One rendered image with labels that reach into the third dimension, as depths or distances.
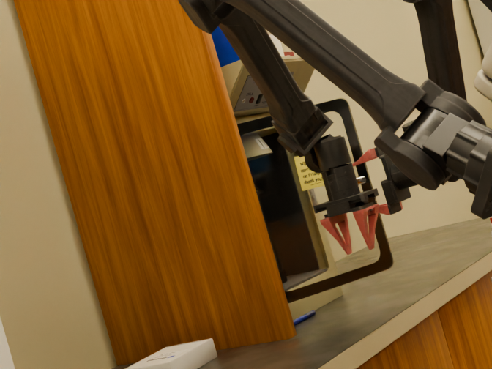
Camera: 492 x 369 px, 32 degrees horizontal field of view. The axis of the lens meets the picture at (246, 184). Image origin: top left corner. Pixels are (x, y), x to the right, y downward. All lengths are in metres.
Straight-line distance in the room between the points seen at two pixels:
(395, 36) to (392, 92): 2.80
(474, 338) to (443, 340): 0.17
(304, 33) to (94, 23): 0.89
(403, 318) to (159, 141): 0.62
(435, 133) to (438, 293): 0.84
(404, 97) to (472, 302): 1.07
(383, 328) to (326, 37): 0.69
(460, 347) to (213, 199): 0.65
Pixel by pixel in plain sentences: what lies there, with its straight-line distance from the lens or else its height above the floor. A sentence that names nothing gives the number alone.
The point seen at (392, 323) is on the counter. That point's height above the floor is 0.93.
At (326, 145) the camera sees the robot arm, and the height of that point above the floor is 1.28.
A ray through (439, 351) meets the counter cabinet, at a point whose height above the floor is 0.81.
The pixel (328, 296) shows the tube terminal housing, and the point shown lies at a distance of 2.04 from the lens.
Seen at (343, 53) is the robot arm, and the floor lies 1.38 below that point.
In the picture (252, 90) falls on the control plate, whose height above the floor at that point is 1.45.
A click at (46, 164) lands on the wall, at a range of 2.04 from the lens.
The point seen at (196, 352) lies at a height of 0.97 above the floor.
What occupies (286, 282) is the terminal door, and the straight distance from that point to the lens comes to 1.84.
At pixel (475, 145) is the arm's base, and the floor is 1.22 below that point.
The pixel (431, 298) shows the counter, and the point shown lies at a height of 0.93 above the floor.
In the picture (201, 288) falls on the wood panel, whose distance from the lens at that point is 1.81.
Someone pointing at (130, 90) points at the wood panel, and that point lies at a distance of 1.85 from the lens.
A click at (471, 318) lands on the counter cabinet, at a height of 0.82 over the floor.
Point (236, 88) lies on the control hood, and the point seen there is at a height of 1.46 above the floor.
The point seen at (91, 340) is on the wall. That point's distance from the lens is 2.04.
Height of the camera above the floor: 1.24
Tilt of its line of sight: 1 degrees up
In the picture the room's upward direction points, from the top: 16 degrees counter-clockwise
